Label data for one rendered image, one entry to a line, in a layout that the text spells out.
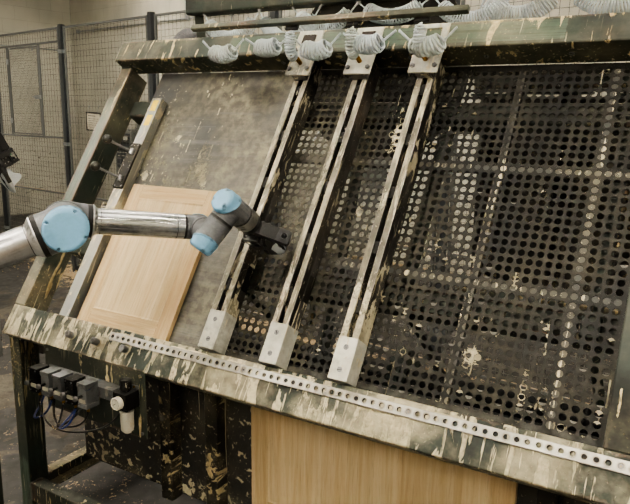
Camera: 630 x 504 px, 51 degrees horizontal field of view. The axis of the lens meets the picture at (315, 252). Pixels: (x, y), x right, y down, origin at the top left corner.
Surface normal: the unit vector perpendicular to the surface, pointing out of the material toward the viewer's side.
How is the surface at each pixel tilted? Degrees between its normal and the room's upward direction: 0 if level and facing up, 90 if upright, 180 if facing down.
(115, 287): 57
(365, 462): 90
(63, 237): 88
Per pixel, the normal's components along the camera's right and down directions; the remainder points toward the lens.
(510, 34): -0.42, -0.40
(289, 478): -0.51, 0.17
